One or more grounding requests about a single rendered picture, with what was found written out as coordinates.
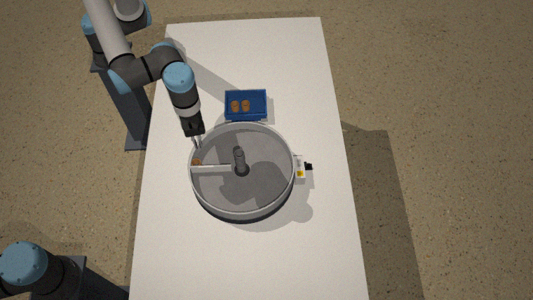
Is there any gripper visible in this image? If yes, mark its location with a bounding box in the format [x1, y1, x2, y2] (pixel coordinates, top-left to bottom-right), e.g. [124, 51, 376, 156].
[182, 112, 206, 139]

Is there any blue crate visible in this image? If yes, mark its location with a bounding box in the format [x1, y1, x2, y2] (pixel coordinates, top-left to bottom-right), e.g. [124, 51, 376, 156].
[224, 87, 270, 119]

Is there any grey turntable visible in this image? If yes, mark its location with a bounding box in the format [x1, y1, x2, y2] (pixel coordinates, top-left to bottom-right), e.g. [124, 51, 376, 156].
[188, 122, 297, 224]

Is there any white control box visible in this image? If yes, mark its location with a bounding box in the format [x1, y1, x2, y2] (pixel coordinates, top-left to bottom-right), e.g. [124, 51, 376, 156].
[295, 158, 315, 185]

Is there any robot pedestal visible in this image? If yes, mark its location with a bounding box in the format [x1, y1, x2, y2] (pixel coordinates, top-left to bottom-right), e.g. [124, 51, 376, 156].
[90, 50, 153, 151]
[51, 253, 88, 274]

